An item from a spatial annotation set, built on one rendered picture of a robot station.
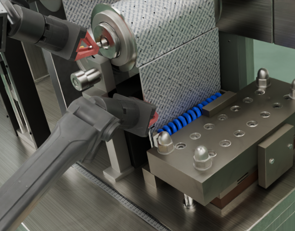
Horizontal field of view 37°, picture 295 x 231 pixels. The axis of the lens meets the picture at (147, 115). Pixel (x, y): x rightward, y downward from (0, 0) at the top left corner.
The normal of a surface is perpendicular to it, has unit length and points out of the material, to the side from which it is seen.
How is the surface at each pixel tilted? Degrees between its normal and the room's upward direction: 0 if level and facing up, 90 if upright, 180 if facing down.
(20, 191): 31
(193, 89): 92
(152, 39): 90
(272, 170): 90
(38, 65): 90
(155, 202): 0
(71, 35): 52
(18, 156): 0
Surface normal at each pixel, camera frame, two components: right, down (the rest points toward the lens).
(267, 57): -0.15, -0.83
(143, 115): -0.56, -0.06
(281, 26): -0.74, 0.45
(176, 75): 0.65, 0.35
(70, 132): 0.35, -0.66
